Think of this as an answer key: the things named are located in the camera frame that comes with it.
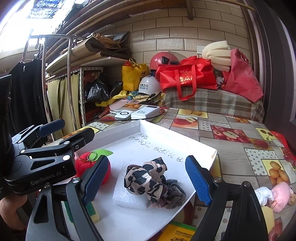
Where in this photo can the black garment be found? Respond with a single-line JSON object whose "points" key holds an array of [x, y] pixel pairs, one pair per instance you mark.
{"points": [[25, 92]]}

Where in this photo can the grey scrunchie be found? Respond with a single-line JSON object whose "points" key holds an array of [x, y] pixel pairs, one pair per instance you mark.
{"points": [[175, 192]]}

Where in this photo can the white round-mark power bank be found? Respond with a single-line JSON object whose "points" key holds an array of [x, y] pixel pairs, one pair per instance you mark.
{"points": [[121, 115]]}

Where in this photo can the green yellow scouring sponge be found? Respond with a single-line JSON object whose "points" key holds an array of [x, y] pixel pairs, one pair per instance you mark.
{"points": [[93, 212]]}

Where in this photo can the wooden boards stack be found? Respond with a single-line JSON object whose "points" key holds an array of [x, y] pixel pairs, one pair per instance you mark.
{"points": [[76, 53]]}

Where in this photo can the metal clothes rack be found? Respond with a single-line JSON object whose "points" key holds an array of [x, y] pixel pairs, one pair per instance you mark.
{"points": [[69, 69]]}

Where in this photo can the brown panelled door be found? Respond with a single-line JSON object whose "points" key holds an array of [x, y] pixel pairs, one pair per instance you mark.
{"points": [[272, 69]]}

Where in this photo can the cream foam roll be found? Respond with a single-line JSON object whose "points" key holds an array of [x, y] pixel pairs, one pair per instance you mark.
{"points": [[217, 55]]}

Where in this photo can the yellow cloth pile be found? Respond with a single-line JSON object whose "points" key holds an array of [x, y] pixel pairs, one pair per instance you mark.
{"points": [[120, 95]]}

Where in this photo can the red printed bag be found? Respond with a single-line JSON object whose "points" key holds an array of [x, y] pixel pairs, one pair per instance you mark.
{"points": [[279, 139]]}

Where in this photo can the yellow tissue packet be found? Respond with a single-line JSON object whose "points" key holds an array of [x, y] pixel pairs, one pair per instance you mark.
{"points": [[175, 233]]}

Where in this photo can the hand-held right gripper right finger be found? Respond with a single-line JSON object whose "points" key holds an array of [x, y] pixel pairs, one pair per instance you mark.
{"points": [[198, 180]]}

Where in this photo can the leopard print scrunchie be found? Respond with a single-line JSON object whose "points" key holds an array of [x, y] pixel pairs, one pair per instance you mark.
{"points": [[138, 176]]}

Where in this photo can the brown folded cardboard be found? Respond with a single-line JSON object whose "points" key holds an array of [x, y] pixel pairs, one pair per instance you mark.
{"points": [[104, 46]]}

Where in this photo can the red plastic bag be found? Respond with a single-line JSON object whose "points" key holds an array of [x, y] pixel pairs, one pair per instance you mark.
{"points": [[242, 78]]}

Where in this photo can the red apple plush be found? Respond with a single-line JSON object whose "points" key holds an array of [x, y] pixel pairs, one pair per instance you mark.
{"points": [[83, 166]]}

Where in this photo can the white helmet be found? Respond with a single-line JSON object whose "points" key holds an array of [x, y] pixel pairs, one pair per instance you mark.
{"points": [[150, 84]]}

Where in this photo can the fruit print tablecloth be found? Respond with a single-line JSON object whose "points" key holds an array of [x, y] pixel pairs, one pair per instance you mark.
{"points": [[231, 148]]}

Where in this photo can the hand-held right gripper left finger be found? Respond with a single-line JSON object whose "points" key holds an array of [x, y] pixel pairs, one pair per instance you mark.
{"points": [[96, 178]]}

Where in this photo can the metal angle shelf rack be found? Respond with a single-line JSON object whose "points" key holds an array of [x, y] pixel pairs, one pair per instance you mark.
{"points": [[82, 92]]}

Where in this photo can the white shallow tray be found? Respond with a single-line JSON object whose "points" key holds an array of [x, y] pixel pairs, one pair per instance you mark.
{"points": [[161, 148]]}

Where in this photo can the red tote bag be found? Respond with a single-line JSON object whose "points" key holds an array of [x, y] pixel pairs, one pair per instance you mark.
{"points": [[185, 76]]}

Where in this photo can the yellow green curtain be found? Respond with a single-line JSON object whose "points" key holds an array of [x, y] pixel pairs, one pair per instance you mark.
{"points": [[62, 99]]}

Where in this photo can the white foam sheet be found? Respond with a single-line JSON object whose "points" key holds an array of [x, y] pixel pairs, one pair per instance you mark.
{"points": [[122, 197]]}

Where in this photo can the person's left forearm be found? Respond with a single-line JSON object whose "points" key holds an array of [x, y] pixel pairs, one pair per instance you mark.
{"points": [[9, 208]]}

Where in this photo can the plaid cloth cover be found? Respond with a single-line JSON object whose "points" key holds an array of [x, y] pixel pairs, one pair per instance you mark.
{"points": [[208, 102]]}

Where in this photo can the pale yellow sponge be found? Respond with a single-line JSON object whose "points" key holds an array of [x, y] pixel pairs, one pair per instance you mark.
{"points": [[268, 222]]}

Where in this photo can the red helmet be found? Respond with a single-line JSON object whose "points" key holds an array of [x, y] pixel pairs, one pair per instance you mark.
{"points": [[159, 60]]}

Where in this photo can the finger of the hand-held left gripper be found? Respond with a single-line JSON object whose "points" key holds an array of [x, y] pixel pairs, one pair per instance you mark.
{"points": [[50, 127], [76, 139]]}

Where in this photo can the white wall switch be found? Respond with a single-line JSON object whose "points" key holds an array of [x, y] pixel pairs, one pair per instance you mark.
{"points": [[200, 49]]}

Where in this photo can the black plastic bag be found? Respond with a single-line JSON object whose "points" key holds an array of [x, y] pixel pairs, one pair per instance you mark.
{"points": [[99, 91]]}

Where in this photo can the pink packet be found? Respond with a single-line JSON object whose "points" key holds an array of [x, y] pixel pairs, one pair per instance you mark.
{"points": [[279, 194]]}

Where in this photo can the yellow shopping bag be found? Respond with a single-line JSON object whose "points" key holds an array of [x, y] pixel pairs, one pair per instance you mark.
{"points": [[131, 76]]}

